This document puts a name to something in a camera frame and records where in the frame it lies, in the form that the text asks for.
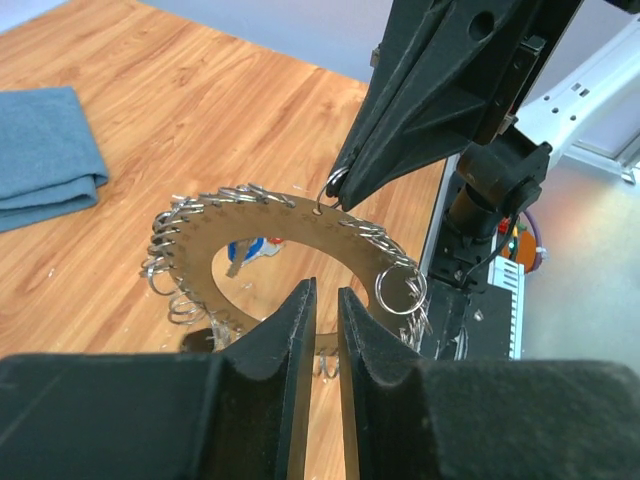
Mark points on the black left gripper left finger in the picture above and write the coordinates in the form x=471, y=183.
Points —
x=240, y=413

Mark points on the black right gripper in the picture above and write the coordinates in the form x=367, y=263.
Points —
x=446, y=76

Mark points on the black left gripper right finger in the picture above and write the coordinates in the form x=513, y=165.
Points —
x=408, y=417

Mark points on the metal disc with keyrings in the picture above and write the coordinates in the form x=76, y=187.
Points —
x=187, y=262

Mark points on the key with red tag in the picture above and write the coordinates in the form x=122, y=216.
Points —
x=242, y=252

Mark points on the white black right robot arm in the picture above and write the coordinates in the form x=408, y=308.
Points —
x=503, y=178

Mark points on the folded blue cloth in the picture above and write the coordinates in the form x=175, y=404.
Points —
x=51, y=164

